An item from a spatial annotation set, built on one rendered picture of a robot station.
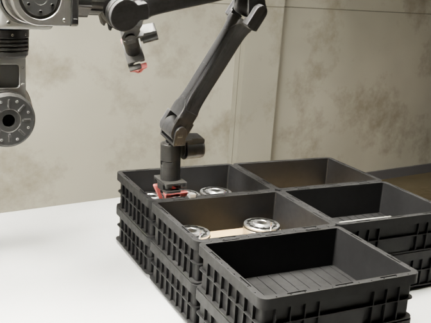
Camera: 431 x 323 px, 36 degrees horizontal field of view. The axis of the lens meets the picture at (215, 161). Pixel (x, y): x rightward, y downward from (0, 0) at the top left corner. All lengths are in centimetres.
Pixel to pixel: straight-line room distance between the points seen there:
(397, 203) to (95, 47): 237
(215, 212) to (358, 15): 354
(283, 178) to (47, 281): 90
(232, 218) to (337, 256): 34
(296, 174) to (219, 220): 54
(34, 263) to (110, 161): 227
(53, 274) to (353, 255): 82
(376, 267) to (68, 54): 271
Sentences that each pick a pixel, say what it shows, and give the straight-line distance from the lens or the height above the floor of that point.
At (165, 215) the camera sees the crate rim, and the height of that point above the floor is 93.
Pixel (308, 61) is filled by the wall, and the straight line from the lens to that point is 492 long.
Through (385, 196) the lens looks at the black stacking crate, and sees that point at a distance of 216.
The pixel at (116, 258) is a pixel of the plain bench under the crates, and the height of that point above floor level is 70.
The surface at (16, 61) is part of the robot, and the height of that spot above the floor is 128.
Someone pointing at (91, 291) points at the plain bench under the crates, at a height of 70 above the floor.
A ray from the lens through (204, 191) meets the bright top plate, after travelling 211.
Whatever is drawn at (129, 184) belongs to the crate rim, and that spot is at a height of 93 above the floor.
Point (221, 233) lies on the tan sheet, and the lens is 185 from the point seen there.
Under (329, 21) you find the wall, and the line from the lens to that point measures 501.
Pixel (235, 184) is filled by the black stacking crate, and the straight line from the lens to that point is 214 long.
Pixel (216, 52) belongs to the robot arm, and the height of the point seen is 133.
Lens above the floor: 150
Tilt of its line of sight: 15 degrees down
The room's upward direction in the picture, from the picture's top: 4 degrees clockwise
